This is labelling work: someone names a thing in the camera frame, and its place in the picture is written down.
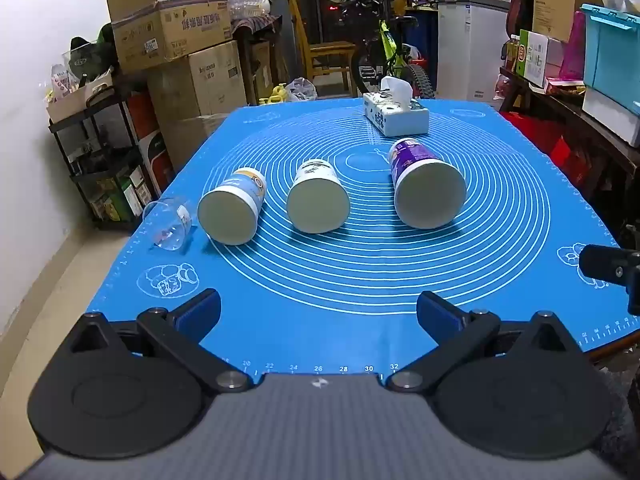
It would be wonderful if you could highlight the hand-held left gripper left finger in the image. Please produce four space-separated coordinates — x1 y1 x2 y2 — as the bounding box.
64 288 254 394

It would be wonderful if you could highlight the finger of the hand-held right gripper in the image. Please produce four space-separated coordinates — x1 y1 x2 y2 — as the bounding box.
580 243 640 316

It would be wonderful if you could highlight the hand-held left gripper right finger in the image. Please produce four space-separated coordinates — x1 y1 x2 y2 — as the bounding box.
386 290 584 394

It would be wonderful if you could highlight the clear glass cup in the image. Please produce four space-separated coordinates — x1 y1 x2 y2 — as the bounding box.
142 197 194 252

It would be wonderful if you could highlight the blue yellow print paper cup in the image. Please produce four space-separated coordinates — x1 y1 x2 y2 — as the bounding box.
197 167 267 246

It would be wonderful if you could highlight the purple print paper cup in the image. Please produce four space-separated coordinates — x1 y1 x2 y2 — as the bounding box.
388 138 468 230

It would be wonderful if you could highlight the white paper cup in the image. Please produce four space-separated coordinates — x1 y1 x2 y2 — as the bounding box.
286 159 351 234

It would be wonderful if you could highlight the blue silicone baking mat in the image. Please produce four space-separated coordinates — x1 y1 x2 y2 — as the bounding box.
85 97 640 377

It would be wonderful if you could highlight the dark wooden side table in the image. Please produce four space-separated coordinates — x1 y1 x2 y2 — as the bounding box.
499 66 640 241

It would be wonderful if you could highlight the red cloth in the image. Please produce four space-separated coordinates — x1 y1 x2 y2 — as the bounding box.
500 110 594 187

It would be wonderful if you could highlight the white plastic bin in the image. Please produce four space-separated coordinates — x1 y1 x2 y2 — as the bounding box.
582 85 640 149

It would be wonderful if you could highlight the low cardboard box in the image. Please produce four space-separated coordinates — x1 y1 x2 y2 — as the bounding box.
160 112 232 173

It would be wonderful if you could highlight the red and white carton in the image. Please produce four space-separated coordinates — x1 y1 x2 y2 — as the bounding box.
125 91 176 196

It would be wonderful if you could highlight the black metal shelf rack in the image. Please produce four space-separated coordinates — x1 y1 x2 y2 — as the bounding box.
48 72 162 233

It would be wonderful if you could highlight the white tissue box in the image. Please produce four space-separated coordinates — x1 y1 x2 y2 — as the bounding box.
363 76 431 138

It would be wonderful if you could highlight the teal plastic storage box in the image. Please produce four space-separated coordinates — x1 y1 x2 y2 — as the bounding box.
580 3 640 117

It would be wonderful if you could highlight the pink plastic bag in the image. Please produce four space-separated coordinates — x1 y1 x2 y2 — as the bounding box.
559 10 587 81

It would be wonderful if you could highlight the green and white carton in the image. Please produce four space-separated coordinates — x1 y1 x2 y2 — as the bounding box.
515 29 564 89

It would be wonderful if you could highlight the yellow plastic toy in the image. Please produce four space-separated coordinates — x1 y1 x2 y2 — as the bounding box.
257 82 289 106

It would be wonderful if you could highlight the large plain cardboard box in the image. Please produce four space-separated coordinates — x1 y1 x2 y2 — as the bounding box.
147 40 248 122

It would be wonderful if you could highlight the clear plastic bag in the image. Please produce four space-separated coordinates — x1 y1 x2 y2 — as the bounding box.
285 77 319 104

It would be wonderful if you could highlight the open box of small goods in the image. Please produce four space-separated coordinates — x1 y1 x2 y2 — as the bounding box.
46 66 116 124

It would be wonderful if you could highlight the white chest freezer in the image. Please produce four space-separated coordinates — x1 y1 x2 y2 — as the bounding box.
437 0 511 104

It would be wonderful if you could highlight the green and black bicycle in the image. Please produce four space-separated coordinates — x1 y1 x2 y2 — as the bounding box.
320 0 434 101

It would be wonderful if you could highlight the small dark wooden table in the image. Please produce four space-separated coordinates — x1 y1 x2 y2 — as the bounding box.
232 14 284 107

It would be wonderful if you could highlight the tall brown cardboard sheet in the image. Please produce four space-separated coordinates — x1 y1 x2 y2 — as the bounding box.
531 0 601 44

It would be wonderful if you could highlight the printed cardboard box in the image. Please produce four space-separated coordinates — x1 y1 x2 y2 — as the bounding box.
106 0 235 73

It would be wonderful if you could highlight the wooden chair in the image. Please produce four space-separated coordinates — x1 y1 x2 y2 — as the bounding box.
289 0 358 99

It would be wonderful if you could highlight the pack of clear bottles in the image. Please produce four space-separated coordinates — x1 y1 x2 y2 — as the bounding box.
227 0 274 24

